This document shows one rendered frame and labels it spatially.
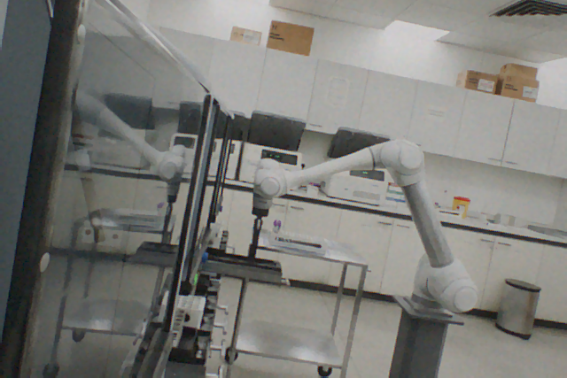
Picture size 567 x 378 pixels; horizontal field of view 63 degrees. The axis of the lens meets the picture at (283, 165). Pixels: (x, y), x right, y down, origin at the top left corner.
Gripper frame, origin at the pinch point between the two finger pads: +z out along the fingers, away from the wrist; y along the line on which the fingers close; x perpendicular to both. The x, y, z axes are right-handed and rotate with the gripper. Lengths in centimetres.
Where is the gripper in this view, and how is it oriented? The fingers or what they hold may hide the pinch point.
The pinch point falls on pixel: (252, 251)
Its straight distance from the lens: 207.8
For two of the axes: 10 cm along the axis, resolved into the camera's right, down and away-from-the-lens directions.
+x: 9.8, 1.8, 0.9
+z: -1.8, 9.8, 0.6
